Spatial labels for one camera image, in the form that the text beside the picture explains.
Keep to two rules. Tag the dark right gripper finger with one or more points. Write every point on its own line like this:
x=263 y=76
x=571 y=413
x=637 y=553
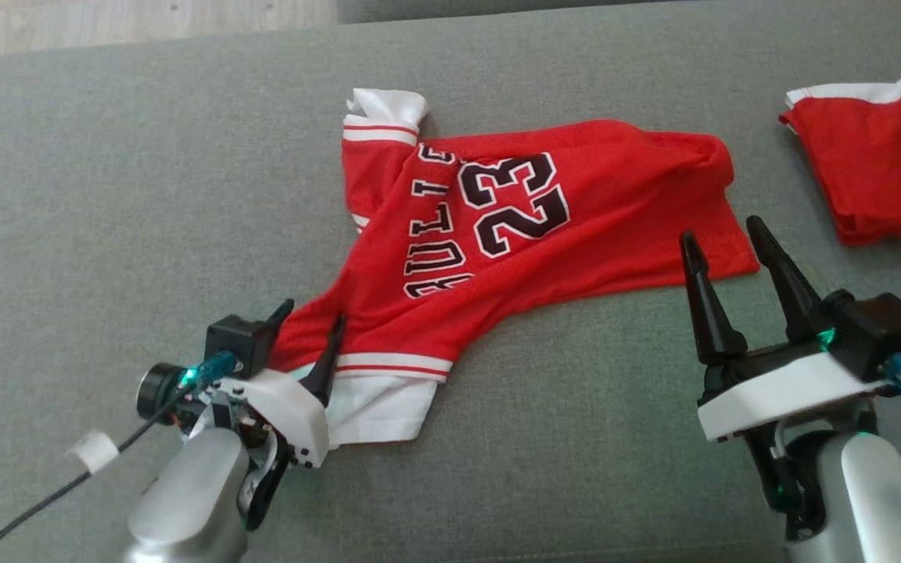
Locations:
x=791 y=297
x=712 y=313

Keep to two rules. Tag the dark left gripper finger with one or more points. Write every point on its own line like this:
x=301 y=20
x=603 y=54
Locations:
x=281 y=317
x=328 y=367

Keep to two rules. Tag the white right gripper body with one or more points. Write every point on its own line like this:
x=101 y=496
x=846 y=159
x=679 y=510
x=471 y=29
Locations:
x=771 y=387

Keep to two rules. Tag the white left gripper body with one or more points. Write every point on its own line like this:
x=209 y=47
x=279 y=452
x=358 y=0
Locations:
x=286 y=414

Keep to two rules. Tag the red number 23 jersey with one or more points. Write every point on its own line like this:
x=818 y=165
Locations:
x=615 y=227

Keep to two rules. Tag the red shorts white trim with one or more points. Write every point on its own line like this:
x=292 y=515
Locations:
x=888 y=172

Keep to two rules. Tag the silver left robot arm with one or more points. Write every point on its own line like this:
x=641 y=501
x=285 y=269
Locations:
x=184 y=500

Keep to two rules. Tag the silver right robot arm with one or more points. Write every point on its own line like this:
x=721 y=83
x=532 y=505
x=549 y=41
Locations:
x=873 y=508

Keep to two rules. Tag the grey fabric sofa seat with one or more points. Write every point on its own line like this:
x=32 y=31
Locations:
x=145 y=195

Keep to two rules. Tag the grey fabric sofa cushion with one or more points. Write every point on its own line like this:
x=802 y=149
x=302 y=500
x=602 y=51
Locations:
x=458 y=8

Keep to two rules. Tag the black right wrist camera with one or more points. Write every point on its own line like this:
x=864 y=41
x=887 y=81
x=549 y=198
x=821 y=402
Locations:
x=881 y=328

